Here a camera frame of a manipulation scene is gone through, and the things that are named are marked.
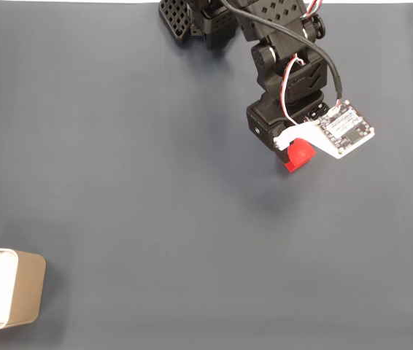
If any thick black camera cable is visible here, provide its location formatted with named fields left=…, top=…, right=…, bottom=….
left=220, top=0, right=344, bottom=103

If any red white black servo wire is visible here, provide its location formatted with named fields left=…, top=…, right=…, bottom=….
left=280, top=53, right=306, bottom=127
left=300, top=0, right=325, bottom=18

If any red cube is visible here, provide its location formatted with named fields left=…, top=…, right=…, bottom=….
left=284, top=137, right=317, bottom=173

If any beige box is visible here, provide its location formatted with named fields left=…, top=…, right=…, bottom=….
left=0, top=246, right=47, bottom=331

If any white camera board with mount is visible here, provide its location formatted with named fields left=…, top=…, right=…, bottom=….
left=274, top=98, right=377, bottom=161

